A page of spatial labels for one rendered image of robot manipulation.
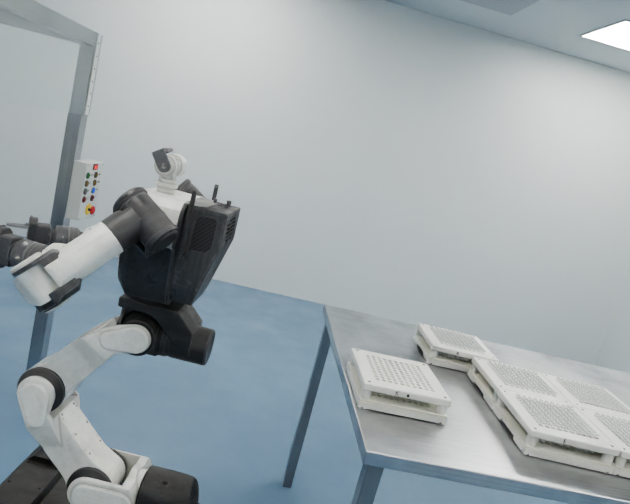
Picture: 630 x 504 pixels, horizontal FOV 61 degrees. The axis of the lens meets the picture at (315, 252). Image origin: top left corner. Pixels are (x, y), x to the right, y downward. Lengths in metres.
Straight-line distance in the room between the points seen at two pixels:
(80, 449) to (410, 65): 4.36
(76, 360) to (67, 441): 0.27
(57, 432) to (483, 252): 4.53
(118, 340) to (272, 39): 3.95
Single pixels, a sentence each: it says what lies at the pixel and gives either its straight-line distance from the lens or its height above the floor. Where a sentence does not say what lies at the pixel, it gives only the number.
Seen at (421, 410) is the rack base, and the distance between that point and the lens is 1.51.
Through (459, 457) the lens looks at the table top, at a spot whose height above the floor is 0.85.
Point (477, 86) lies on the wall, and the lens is 5.50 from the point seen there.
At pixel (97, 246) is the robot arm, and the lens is 1.35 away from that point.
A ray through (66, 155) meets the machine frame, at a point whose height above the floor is 1.17.
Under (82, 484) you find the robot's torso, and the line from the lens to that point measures 1.91.
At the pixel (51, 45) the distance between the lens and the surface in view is 2.26.
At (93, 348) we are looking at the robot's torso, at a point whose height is 0.75.
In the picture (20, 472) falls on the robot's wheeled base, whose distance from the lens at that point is 2.17.
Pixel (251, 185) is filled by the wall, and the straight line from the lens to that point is 5.17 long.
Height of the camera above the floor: 1.46
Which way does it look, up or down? 11 degrees down
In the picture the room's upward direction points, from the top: 15 degrees clockwise
